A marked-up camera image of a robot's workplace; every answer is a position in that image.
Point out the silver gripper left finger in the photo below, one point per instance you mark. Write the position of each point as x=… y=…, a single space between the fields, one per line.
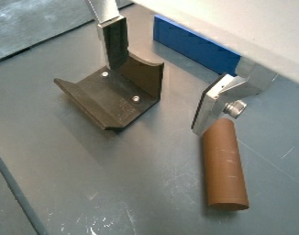
x=112 y=31

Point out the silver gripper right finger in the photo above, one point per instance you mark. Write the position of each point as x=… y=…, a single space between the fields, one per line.
x=224 y=96

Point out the brown cylinder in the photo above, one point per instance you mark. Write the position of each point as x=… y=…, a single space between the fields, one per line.
x=225 y=179

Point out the blue shape sorting block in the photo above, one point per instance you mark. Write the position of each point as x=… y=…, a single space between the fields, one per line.
x=196 y=46

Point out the black cradle holder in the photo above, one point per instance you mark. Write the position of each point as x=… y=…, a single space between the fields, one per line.
x=116 y=97

